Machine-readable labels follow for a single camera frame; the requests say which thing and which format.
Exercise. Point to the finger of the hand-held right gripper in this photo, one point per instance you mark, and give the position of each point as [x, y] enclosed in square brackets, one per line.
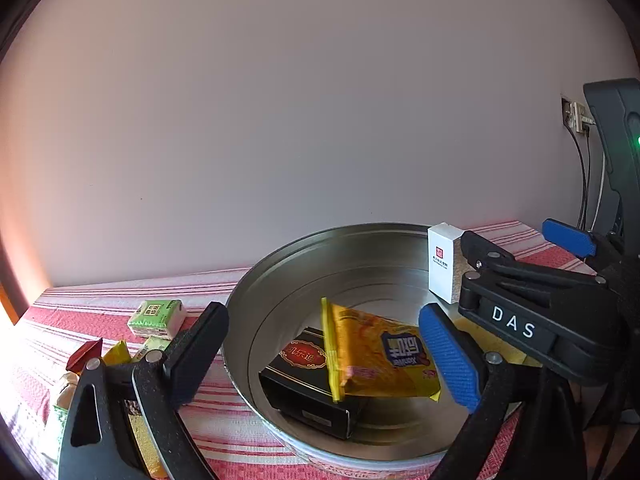
[515, 325]
[567, 237]

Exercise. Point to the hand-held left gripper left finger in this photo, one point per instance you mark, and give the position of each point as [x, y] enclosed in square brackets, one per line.
[197, 355]

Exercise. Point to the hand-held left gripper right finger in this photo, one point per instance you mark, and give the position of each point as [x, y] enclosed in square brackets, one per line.
[452, 360]

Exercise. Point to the green tissue pack leaf print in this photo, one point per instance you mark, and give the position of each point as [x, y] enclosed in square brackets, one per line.
[156, 346]

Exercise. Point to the yellow snack packet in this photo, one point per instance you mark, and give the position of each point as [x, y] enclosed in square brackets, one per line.
[370, 355]

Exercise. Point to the small white box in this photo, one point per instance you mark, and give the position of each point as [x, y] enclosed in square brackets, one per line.
[442, 270]

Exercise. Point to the round metal tin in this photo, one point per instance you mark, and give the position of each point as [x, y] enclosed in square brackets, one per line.
[300, 285]

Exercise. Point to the green tissue pack square print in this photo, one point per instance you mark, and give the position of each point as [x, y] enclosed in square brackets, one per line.
[156, 317]

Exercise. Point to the red white striped cloth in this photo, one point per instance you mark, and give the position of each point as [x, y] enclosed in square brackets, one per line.
[230, 425]

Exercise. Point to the small yellow packet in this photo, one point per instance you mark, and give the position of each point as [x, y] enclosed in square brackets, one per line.
[117, 352]

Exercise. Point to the flat yellow packet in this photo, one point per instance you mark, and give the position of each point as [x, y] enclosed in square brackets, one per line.
[145, 447]

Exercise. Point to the black box with red label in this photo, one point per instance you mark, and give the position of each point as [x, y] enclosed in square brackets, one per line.
[300, 385]

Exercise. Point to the red snack packet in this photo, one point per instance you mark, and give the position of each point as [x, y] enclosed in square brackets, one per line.
[85, 352]

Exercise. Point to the beige snack packet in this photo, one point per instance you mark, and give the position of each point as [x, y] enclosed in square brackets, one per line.
[65, 390]

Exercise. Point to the green and white packet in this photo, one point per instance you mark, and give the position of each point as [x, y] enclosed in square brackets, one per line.
[54, 435]

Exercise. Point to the white wall socket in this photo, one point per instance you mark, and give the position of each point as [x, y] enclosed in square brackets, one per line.
[577, 112]

